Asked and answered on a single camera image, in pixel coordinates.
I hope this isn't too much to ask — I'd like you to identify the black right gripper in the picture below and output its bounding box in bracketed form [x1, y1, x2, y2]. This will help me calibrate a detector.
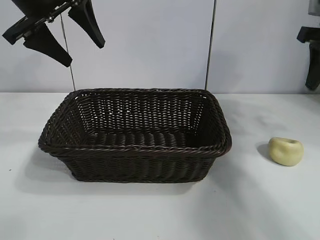
[296, 26, 320, 91]

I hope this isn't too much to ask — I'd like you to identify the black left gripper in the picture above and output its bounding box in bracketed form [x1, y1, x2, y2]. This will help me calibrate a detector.
[2, 0, 106, 68]

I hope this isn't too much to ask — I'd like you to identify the pale yellow apple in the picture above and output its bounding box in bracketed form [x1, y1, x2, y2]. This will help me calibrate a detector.
[268, 137, 305, 166]

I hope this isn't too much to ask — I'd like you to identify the dark brown woven basket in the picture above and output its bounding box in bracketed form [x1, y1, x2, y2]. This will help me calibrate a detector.
[37, 87, 233, 183]

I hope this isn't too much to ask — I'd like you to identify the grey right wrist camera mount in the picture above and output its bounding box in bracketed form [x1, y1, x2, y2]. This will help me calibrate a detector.
[308, 0, 320, 16]

